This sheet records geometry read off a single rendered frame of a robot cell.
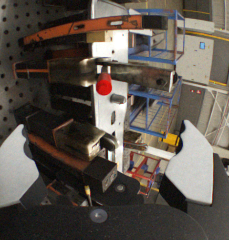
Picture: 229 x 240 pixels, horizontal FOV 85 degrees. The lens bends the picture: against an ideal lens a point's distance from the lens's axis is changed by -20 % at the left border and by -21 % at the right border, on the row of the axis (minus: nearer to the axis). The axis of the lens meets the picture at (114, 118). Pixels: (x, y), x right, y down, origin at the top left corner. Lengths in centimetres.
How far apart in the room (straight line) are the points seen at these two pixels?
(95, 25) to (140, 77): 14
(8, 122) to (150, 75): 52
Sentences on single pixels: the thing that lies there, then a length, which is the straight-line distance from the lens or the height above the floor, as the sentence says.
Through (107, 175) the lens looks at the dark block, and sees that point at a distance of 37.
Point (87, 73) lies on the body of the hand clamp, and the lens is 32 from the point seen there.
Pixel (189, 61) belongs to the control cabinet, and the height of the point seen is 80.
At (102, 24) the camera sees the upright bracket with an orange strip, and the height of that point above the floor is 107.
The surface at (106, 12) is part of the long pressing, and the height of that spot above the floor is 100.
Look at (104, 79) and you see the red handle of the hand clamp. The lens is 21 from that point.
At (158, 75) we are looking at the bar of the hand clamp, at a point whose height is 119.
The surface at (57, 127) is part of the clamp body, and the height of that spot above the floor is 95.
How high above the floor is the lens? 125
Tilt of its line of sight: 27 degrees down
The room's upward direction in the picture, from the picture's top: 105 degrees clockwise
